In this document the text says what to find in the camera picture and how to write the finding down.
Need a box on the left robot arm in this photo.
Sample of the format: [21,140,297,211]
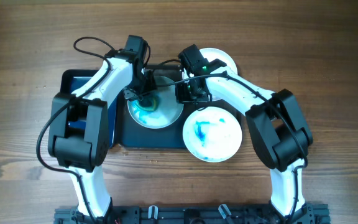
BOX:
[36,35,157,223]

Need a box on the dark grey serving tray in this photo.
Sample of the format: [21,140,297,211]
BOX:
[117,63,243,150]

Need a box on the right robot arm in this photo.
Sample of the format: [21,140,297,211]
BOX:
[175,44,313,223]

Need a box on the white plate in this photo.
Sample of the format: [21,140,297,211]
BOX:
[127,85,184,129]
[183,106,242,162]
[182,48,238,101]

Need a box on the green yellow sponge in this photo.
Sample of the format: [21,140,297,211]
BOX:
[134,95,160,112]

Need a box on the dark blue water tray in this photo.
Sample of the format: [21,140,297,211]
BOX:
[59,69,120,150]

